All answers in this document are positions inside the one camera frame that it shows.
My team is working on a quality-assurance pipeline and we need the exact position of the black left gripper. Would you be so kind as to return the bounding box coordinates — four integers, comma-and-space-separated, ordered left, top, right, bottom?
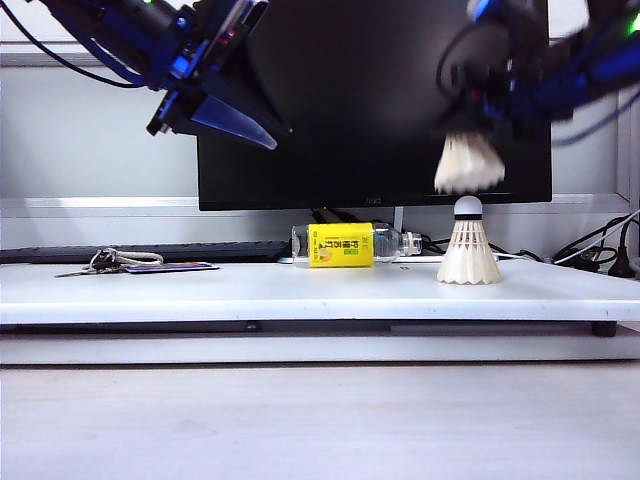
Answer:
146, 0, 295, 151

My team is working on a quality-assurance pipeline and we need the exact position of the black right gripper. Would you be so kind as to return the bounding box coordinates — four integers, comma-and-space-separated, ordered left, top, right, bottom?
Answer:
437, 0, 554, 154

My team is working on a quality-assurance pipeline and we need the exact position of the white feather shuttlecock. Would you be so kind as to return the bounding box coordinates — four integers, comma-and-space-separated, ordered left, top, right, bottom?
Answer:
436, 194, 502, 287
433, 130, 507, 196

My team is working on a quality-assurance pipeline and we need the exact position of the black computer monitor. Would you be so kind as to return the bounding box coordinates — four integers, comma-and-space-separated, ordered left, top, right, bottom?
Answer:
192, 0, 553, 213

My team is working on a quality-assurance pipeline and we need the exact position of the grey aluminium office partition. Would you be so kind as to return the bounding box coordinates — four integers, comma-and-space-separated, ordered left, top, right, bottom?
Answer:
0, 29, 640, 251

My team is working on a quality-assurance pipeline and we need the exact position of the clear bottle yellow label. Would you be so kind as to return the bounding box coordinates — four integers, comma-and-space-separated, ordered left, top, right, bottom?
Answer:
291, 222, 425, 270

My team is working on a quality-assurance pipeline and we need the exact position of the purple orange key card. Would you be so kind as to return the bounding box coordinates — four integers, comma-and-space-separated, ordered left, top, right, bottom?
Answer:
124, 261, 221, 276

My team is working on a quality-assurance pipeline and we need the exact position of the black power plug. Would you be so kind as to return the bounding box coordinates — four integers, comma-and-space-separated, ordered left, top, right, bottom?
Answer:
607, 219, 639, 279

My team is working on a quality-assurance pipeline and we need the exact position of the bunch of metal keys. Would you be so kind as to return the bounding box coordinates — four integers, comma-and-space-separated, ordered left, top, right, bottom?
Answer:
54, 247, 124, 279

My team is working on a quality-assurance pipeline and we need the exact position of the white desk riser board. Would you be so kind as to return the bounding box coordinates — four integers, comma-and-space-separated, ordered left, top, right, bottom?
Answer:
0, 258, 640, 326

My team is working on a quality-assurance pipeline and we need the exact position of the black computer keyboard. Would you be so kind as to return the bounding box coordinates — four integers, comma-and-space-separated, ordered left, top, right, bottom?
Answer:
0, 241, 291, 266

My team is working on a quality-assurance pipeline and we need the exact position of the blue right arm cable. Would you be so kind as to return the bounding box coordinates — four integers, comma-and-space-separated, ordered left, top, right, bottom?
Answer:
552, 92, 629, 147

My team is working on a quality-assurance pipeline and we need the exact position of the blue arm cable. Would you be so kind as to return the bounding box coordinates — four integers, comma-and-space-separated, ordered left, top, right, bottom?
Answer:
0, 0, 151, 92
552, 92, 629, 147

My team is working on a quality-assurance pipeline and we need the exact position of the white cable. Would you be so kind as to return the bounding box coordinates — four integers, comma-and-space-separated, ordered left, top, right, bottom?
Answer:
499, 212, 640, 266

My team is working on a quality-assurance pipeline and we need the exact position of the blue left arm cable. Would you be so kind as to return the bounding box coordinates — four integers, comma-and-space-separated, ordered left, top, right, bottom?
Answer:
0, 0, 151, 92

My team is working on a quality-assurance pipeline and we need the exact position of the white braided lanyard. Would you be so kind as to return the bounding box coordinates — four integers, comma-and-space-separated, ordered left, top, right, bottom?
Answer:
112, 251, 166, 267

